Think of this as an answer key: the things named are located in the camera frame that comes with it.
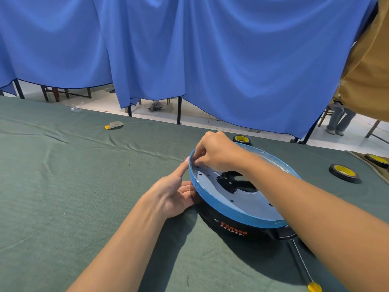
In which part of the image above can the wooden bench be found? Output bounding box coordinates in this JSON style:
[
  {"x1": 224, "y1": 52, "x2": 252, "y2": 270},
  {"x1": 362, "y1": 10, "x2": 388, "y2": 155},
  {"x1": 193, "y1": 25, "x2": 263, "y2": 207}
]
[{"x1": 40, "y1": 86, "x2": 92, "y2": 103}]

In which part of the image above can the black metal bracket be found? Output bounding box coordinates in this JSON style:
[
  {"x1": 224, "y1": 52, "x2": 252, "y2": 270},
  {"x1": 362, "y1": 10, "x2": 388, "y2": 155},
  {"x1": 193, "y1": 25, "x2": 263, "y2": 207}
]
[{"x1": 216, "y1": 171, "x2": 259, "y2": 194}]

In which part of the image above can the blue fabric curtain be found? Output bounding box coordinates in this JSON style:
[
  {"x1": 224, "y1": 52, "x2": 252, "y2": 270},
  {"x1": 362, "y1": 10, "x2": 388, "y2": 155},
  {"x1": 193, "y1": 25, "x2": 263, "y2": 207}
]
[{"x1": 0, "y1": 0, "x2": 379, "y2": 140}]

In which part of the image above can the brown cloth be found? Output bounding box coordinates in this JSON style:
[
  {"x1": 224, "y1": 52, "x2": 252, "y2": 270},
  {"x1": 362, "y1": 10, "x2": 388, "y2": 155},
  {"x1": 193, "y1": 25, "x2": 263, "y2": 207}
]
[{"x1": 346, "y1": 150, "x2": 389, "y2": 185}]

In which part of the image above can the tan fabric curtain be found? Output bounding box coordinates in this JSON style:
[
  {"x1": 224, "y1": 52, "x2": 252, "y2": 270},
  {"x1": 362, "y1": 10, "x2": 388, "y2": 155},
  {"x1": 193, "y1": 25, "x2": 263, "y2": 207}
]
[{"x1": 334, "y1": 0, "x2": 389, "y2": 123}]

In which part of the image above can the wooden chair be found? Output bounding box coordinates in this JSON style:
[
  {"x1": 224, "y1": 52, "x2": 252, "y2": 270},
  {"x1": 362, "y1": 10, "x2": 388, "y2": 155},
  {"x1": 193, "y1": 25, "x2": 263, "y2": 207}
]
[{"x1": 318, "y1": 102, "x2": 338, "y2": 127}]

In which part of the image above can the blue round plastic base cover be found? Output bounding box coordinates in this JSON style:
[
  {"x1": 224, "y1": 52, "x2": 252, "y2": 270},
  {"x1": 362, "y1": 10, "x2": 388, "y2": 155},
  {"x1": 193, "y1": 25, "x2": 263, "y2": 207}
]
[{"x1": 189, "y1": 142, "x2": 302, "y2": 229}]

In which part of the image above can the yellow handled screwdriver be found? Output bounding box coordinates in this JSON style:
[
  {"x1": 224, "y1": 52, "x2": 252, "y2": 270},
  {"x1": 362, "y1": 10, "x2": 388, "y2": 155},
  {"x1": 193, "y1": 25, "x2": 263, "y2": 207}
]
[{"x1": 286, "y1": 238, "x2": 323, "y2": 292}]

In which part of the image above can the green tablecloth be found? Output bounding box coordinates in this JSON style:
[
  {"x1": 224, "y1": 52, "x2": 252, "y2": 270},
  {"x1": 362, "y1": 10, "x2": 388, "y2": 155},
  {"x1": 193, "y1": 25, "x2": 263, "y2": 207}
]
[{"x1": 0, "y1": 96, "x2": 389, "y2": 292}]

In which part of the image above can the person's left hand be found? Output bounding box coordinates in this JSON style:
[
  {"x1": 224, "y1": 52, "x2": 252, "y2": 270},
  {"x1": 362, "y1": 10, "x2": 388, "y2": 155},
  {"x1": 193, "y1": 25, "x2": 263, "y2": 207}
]
[{"x1": 142, "y1": 159, "x2": 197, "y2": 220}]

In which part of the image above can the person's left forearm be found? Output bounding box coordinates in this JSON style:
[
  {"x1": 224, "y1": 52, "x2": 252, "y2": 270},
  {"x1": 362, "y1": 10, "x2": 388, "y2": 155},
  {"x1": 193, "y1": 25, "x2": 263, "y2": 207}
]
[{"x1": 66, "y1": 196, "x2": 168, "y2": 292}]

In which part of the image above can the person's right hand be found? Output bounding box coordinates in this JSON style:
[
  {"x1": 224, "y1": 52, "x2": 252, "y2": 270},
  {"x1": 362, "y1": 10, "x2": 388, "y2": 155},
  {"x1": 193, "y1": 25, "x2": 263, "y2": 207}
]
[{"x1": 194, "y1": 131, "x2": 253, "y2": 174}]

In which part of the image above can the black electric pan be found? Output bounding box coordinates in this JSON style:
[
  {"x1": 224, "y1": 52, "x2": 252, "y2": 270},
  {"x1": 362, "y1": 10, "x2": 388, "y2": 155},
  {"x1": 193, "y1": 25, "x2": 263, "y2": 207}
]
[{"x1": 196, "y1": 194, "x2": 300, "y2": 241}]

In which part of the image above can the person's right forearm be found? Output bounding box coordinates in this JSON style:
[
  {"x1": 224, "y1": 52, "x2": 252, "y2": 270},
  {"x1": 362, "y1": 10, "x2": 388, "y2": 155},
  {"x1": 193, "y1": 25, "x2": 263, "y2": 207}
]
[{"x1": 243, "y1": 150, "x2": 389, "y2": 292}]

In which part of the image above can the black tape roll yellow core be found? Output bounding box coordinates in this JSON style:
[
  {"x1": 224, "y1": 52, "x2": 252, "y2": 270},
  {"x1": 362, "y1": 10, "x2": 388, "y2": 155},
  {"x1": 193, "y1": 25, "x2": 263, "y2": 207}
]
[
  {"x1": 364, "y1": 153, "x2": 389, "y2": 169},
  {"x1": 329, "y1": 164, "x2": 361, "y2": 183},
  {"x1": 232, "y1": 135, "x2": 253, "y2": 146}
]

